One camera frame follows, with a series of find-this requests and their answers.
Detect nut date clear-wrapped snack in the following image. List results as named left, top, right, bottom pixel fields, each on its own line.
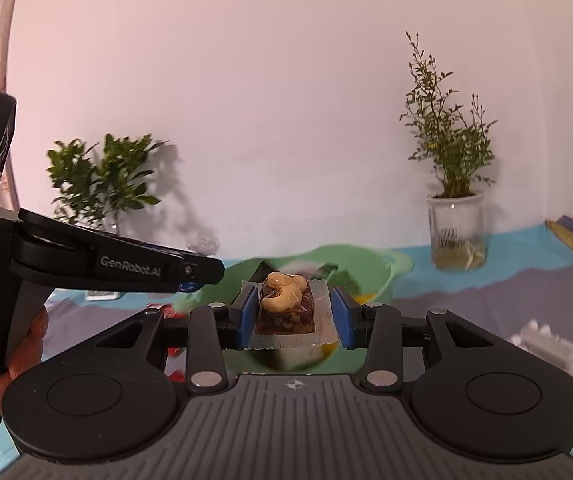
left=242, top=271, right=339, bottom=350

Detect person's left hand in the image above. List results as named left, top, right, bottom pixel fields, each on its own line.
left=0, top=290, right=51, bottom=414

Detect green plastic bowl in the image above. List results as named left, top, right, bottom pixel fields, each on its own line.
left=172, top=244, right=413, bottom=374

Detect leafy potted plant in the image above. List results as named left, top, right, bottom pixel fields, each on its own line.
left=47, top=133, right=165, bottom=234

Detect blue grey table cloth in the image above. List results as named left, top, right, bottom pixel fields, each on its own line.
left=0, top=216, right=573, bottom=476

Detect thin plant in glass jar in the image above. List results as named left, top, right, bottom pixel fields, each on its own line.
left=399, top=32, right=495, bottom=272

